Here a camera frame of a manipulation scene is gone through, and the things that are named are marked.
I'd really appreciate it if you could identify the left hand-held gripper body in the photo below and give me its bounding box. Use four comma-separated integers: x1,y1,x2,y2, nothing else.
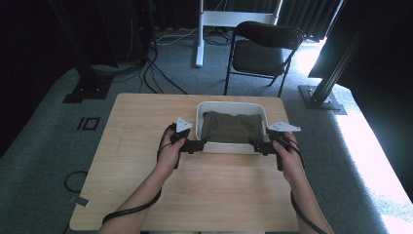
169,116,197,171

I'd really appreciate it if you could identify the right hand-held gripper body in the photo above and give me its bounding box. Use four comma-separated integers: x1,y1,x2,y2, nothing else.
263,121,302,173

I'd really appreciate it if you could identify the bundle of black floor cables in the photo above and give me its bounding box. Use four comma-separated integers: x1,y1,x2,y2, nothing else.
91,32,189,96

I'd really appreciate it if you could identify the dark curtain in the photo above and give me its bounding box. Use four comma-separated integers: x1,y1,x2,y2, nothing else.
155,0,345,42

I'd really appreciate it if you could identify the person's right hand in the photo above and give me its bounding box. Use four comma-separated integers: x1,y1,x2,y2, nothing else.
272,131,307,185

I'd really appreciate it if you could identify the person's left hand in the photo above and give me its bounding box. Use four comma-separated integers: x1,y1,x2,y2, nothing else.
156,128,187,179

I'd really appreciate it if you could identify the black metal stand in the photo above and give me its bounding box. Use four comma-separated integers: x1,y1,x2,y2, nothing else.
48,0,115,104
297,0,378,116

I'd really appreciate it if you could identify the olive green cloth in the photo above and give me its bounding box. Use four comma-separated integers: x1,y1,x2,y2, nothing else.
201,110,265,144

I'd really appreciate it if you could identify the white floor cable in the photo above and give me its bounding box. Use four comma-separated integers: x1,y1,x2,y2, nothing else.
155,0,228,47

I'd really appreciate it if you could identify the white desk frame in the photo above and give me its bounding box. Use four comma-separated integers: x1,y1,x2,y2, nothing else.
195,0,283,68

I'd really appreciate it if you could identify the left hand-held gripper cable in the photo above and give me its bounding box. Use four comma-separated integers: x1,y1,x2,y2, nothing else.
101,123,177,226

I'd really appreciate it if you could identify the hand-held gripper cable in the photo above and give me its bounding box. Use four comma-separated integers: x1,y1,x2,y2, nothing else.
280,136,327,234
101,123,177,226

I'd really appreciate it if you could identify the black folding chair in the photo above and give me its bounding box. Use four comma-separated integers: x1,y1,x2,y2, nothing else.
223,20,307,98

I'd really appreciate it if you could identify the right hand-held gripper cable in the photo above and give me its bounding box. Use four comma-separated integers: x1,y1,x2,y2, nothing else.
280,136,327,234

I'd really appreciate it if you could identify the white plastic bin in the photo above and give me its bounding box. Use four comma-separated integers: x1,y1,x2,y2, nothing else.
195,100,271,155

